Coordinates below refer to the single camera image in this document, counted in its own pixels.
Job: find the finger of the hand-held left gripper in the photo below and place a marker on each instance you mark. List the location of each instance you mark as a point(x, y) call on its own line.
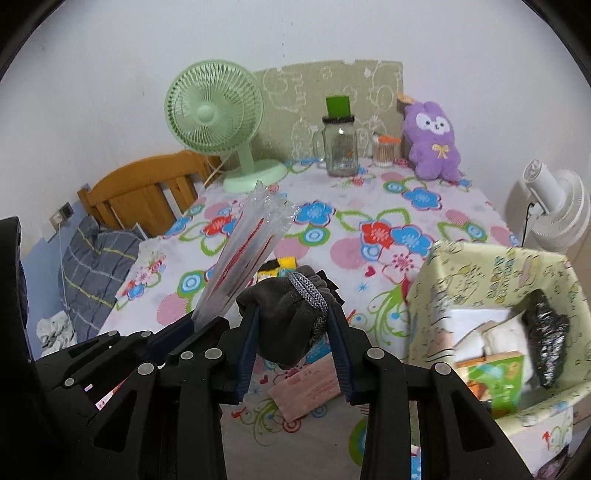
point(198, 342)
point(168, 334)

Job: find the grey plaid bedding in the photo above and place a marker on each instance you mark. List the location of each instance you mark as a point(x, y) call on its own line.
point(92, 267)

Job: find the black plastic bag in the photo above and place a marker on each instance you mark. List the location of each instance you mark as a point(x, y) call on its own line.
point(547, 341)

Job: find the green cap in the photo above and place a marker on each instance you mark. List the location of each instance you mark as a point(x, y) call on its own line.
point(338, 107)

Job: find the green patterned board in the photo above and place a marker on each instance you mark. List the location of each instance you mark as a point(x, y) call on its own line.
point(295, 92)

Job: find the pink packet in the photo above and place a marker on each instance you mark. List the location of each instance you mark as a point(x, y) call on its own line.
point(309, 385)

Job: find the floral tablecloth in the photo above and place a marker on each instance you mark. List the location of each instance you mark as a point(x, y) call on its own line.
point(351, 258)

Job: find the white flat cloth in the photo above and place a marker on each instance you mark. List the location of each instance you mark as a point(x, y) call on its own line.
point(471, 318)

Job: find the white folded towel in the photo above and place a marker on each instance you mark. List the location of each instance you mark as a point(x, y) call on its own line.
point(505, 333)

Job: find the white standing fan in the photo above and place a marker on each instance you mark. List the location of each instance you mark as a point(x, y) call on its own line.
point(561, 207)

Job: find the wooden chair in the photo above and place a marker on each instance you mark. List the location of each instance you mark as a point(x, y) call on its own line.
point(138, 184)

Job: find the dark grey knit glove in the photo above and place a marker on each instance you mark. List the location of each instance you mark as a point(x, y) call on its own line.
point(286, 318)

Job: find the purple plush bunny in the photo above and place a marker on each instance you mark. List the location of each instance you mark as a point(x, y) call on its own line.
point(431, 147)

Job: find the small wooden object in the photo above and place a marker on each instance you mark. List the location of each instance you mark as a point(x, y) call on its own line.
point(405, 99)

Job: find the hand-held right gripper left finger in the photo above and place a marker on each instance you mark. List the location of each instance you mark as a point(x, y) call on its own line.
point(243, 369)

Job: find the wall socket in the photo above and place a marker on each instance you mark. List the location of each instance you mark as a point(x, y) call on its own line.
point(67, 211)

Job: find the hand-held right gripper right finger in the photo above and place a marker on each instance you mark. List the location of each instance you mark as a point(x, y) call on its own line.
point(340, 364)

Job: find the pink printed bag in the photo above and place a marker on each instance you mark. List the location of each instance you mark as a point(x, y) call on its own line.
point(554, 468)

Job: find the white patterned cloth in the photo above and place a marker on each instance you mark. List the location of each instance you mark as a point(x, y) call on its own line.
point(53, 330)

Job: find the small jar with orange lid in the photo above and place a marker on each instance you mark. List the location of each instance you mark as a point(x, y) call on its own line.
point(385, 151)

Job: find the green printed packet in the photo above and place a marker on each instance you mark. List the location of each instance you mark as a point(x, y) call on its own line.
point(496, 378)

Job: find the clear plastic packet red stripes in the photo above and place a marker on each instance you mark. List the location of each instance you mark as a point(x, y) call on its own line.
point(249, 240)

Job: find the yellow-green printed storage box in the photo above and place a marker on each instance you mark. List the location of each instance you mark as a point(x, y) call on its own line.
point(461, 277)

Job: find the green desk fan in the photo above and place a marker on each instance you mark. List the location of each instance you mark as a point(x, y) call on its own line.
point(207, 113)

